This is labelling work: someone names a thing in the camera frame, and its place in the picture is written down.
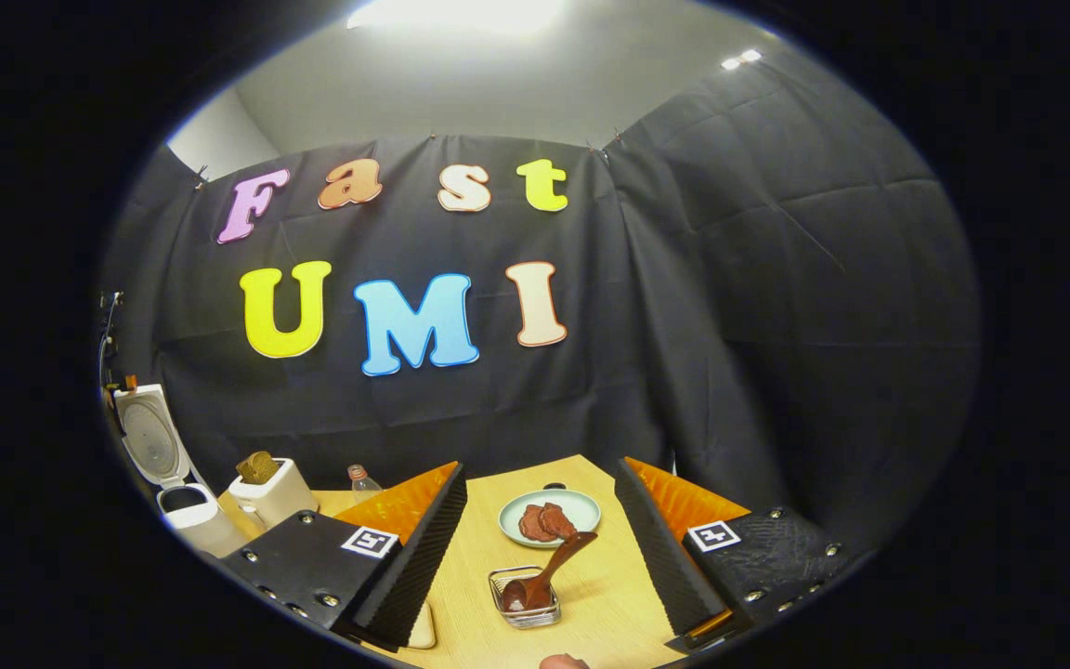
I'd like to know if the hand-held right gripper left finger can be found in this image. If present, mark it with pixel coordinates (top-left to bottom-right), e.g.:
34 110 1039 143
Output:
219 462 468 651

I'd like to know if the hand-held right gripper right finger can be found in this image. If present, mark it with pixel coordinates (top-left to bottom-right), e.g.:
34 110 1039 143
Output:
614 455 856 656

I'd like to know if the metal wire chopstick holder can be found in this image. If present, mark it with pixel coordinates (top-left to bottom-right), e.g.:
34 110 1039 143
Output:
489 565 562 630

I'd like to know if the brown wooden spoon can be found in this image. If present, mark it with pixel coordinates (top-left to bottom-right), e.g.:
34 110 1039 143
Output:
501 531 598 612

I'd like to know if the white rice cooker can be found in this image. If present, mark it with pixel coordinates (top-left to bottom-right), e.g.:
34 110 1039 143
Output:
114 384 248 558

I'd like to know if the clear plastic water bottle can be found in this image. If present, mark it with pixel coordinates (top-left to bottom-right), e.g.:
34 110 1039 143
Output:
346 465 384 505

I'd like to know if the pale green plate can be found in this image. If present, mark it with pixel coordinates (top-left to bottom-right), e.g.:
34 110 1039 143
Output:
498 489 602 549

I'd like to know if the brown meat slice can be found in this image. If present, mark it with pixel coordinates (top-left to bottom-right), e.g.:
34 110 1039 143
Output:
518 505 558 544
540 502 579 540

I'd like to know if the white toaster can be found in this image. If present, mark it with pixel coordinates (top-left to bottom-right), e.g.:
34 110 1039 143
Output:
228 457 320 531

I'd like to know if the brown bread slice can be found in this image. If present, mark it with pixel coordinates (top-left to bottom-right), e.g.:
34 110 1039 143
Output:
236 451 281 485

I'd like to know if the black backdrop cloth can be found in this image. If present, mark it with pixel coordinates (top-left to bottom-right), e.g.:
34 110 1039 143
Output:
98 42 982 563

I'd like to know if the large ceiling light panel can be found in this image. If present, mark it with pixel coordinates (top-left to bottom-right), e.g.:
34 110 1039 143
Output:
349 0 566 36

